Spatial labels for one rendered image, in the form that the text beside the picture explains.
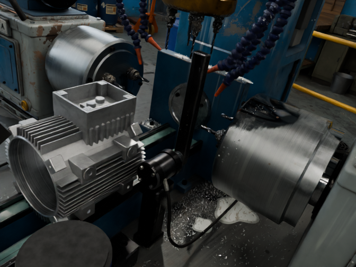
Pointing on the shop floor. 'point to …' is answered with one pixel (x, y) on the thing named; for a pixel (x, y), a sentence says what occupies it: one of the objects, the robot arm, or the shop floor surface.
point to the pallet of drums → (101, 12)
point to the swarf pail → (340, 82)
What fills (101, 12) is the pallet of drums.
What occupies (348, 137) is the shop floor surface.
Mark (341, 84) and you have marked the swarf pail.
